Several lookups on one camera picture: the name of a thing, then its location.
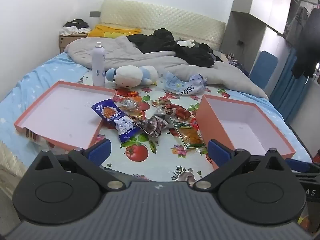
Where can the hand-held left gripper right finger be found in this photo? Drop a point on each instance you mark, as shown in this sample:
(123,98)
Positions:
(218,153)

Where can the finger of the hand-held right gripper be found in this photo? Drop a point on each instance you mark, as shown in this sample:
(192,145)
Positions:
(300,165)

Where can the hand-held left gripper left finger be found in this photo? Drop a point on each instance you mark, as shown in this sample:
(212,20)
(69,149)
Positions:
(100,151)

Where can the blue snack packet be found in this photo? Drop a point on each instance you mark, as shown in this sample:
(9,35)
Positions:
(117,120)

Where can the pink cardboard box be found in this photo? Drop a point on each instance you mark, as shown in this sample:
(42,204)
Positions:
(250,127)

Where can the orange snack packet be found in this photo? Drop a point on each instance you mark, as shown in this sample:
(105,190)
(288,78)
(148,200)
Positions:
(128,104)

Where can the large red-brown snack packet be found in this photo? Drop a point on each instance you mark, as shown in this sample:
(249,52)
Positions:
(182,112)

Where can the dark brown snack packet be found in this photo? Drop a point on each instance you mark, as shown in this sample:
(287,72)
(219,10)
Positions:
(153,126)

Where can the red snack packet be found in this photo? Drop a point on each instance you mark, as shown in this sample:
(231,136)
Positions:
(122,93)

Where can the red foil candy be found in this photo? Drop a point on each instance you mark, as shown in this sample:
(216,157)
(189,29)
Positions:
(133,94)

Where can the clear packet red-yellow label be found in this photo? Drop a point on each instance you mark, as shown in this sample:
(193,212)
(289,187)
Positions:
(163,110)

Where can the pink cardboard box lid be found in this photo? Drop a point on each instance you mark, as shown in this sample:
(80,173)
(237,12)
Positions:
(65,107)

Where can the floral fruit-print cloth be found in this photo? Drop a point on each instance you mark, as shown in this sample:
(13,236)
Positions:
(162,160)

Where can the crumpled plastic bag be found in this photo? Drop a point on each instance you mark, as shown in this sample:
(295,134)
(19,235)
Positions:
(185,83)

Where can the white and blue plush toy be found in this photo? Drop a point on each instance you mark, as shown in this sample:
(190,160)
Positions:
(130,76)

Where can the white spray bottle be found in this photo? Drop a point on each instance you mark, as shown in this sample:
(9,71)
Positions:
(98,65)

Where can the blue chair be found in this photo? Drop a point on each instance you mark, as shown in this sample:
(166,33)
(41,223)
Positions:
(263,67)

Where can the grey quilt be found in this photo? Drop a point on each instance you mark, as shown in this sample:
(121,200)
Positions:
(140,60)

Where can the blue bed sheet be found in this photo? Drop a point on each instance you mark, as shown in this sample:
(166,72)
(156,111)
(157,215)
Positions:
(25,85)

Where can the hanging black garment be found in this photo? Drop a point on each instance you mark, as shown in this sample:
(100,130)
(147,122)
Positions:
(307,55)

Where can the yellow blanket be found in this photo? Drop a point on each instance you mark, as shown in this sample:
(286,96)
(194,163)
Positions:
(107,31)

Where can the pile of clothes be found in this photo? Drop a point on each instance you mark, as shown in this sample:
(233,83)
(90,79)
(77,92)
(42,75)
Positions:
(75,27)

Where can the black clothes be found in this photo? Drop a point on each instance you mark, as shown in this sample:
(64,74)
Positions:
(160,40)

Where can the hanging grey garment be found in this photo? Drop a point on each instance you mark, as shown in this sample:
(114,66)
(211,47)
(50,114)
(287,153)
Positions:
(297,25)

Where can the cream padded headboard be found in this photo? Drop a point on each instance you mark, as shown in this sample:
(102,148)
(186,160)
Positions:
(162,15)

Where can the grey wardrobe cabinet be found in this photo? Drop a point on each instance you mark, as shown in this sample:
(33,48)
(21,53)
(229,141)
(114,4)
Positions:
(262,2)

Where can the wall power socket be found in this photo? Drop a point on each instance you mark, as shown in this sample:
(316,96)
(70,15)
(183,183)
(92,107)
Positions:
(240,43)

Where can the grey wall switch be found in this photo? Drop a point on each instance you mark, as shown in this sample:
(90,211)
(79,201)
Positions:
(95,14)

